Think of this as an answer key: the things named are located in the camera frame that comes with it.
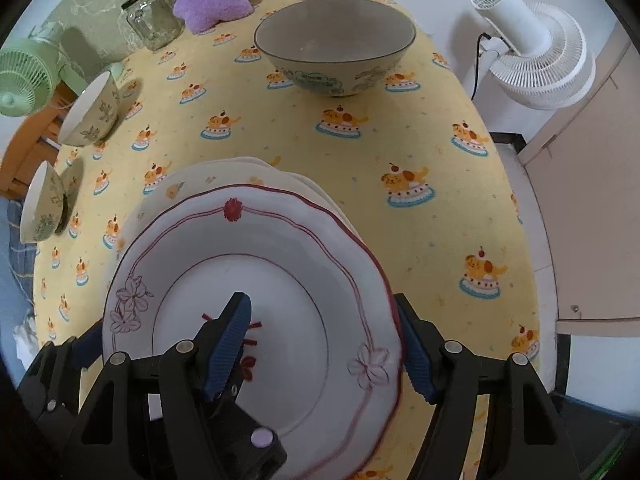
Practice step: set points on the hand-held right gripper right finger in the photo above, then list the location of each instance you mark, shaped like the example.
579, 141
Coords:
417, 360

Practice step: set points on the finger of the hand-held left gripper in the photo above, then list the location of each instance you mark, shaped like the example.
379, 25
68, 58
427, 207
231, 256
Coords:
250, 455
89, 346

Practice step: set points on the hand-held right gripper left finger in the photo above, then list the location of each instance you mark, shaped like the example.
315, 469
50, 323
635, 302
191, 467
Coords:
230, 345

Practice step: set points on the red trimmed white plate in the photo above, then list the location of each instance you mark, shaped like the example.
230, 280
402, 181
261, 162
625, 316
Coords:
300, 280

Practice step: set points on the cream floral ceramic bowl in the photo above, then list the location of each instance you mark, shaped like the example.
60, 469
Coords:
92, 110
42, 205
335, 35

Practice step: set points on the large orange floral plate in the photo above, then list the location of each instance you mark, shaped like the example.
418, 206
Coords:
170, 190

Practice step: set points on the white crumpled cloth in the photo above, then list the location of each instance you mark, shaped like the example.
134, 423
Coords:
25, 337

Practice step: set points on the blue bed sheet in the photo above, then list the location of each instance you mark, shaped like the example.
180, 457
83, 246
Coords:
12, 305

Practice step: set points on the blue plaid pillow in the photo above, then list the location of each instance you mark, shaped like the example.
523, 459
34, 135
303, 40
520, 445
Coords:
12, 245

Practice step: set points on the wooden chair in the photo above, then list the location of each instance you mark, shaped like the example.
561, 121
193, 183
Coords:
25, 145

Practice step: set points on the yellow printed tablecloth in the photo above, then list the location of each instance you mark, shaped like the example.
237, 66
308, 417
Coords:
400, 125

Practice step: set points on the beige cabinet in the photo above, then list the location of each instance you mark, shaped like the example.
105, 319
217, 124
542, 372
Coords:
585, 185

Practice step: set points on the green desk fan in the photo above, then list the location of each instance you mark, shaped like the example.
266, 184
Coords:
25, 75

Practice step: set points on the white standing fan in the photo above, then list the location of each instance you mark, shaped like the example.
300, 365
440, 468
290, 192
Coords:
540, 55

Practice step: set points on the glass jar with dark lid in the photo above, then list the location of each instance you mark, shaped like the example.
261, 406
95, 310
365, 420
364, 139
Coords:
152, 22

